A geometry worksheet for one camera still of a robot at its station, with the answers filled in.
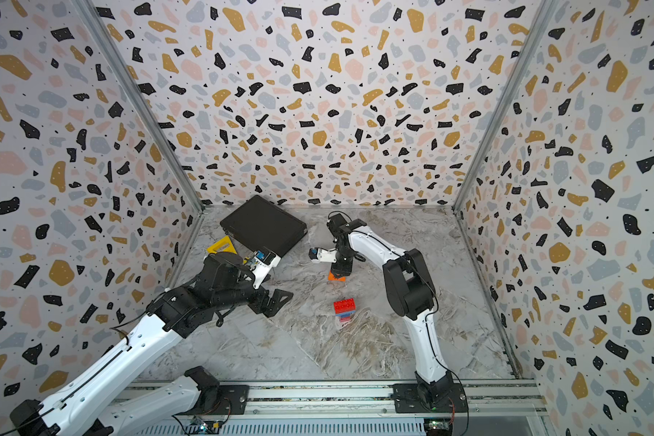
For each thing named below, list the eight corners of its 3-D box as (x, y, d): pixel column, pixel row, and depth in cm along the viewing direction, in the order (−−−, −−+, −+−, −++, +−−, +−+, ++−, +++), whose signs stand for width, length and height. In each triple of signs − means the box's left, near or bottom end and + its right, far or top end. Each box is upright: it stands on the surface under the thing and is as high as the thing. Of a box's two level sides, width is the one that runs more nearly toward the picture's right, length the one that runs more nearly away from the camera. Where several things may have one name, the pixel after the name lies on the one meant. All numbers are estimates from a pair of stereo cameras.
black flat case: (222, 231, 115) (217, 221, 111) (259, 204, 126) (256, 193, 122) (272, 266, 104) (268, 257, 99) (308, 233, 115) (306, 223, 111)
